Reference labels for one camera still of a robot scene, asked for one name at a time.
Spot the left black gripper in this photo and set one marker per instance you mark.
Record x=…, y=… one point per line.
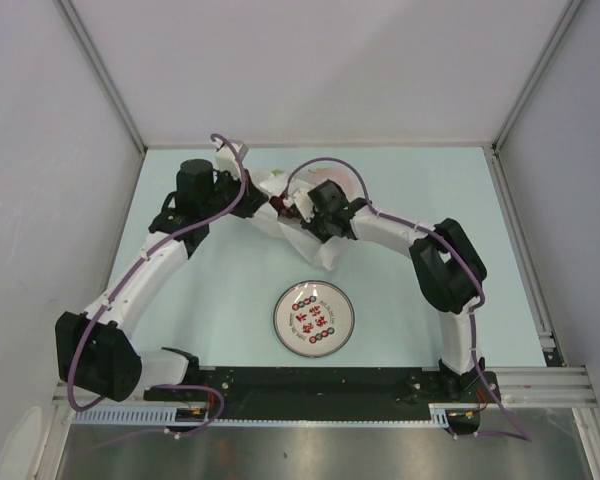
x=251, y=201

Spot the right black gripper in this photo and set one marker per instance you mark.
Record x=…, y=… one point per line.
x=312, y=227

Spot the white plastic bag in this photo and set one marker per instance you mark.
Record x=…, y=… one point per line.
x=277, y=220

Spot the dark red fake fruit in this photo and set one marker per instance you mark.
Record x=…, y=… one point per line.
x=282, y=210

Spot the round printed plate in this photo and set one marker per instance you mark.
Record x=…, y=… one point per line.
x=314, y=319

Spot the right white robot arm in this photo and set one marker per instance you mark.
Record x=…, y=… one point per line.
x=449, y=271

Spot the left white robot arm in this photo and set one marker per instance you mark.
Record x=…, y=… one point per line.
x=94, y=348

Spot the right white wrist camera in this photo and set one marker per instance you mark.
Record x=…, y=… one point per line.
x=301, y=199

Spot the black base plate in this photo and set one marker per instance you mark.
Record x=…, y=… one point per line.
x=331, y=410

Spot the right aluminium frame post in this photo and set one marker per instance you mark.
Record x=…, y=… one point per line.
x=539, y=70

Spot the aluminium frame post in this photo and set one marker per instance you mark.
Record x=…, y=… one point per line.
x=88, y=48
x=539, y=70

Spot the white slotted cable duct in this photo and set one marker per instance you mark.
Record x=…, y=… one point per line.
x=171, y=416

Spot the left aluminium frame post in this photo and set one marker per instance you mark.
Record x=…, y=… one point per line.
x=88, y=48

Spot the aluminium front rail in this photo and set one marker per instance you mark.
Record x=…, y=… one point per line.
x=545, y=390

